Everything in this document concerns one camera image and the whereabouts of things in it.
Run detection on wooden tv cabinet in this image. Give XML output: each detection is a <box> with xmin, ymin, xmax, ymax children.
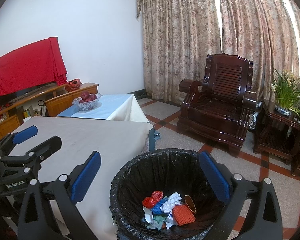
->
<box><xmin>0</xmin><ymin>83</ymin><xmax>99</xmax><ymax>139</ymax></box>

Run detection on blue plastic bag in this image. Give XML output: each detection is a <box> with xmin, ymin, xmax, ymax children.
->
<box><xmin>151</xmin><ymin>197</ymin><xmax>168</xmax><ymax>215</ymax></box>

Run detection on floral beige curtain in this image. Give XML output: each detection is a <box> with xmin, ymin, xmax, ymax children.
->
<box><xmin>137</xmin><ymin>0</ymin><xmax>300</xmax><ymax>104</ymax></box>

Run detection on black lined trash bin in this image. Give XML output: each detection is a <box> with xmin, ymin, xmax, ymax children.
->
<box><xmin>109</xmin><ymin>148</ymin><xmax>224</xmax><ymax>239</ymax></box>

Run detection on light blue tablecloth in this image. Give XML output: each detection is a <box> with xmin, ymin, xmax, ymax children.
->
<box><xmin>57</xmin><ymin>94</ymin><xmax>149</xmax><ymax>122</ymax></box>

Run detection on red apples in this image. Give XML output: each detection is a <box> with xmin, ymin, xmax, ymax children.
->
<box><xmin>79</xmin><ymin>91</ymin><xmax>97</xmax><ymax>103</ymax></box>

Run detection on green potted plant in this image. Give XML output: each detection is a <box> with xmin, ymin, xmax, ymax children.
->
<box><xmin>271</xmin><ymin>69</ymin><xmax>300</xmax><ymax>120</ymax></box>

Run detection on white plastic bag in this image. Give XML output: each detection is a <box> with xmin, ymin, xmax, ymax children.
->
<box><xmin>160</xmin><ymin>192</ymin><xmax>182</xmax><ymax>214</ymax></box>

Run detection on white blue paper cup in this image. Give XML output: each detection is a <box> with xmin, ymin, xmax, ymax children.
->
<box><xmin>141</xmin><ymin>205</ymin><xmax>176</xmax><ymax>230</ymax></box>

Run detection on orange foam fruit net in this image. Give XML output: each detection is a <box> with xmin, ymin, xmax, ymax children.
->
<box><xmin>172</xmin><ymin>204</ymin><xmax>196</xmax><ymax>226</ymax></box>

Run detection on red cloth over television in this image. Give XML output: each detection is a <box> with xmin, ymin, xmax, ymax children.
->
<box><xmin>0</xmin><ymin>37</ymin><xmax>67</xmax><ymax>96</ymax></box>

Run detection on glass fruit bowl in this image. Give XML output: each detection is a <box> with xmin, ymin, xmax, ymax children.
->
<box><xmin>72</xmin><ymin>93</ymin><xmax>102</xmax><ymax>111</ymax></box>

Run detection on dark wooden side table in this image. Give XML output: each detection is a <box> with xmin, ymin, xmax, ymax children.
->
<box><xmin>254</xmin><ymin>100</ymin><xmax>300</xmax><ymax>176</ymax></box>

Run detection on dark wooden armchair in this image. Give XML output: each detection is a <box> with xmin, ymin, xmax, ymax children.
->
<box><xmin>177</xmin><ymin>54</ymin><xmax>257</xmax><ymax>158</ymax></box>

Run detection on red plastic bag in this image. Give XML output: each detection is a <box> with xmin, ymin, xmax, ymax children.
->
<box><xmin>142</xmin><ymin>191</ymin><xmax>164</xmax><ymax>209</ymax></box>

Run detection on red paper cup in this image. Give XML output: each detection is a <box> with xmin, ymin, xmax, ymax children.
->
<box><xmin>184</xmin><ymin>194</ymin><xmax>197</xmax><ymax>214</ymax></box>

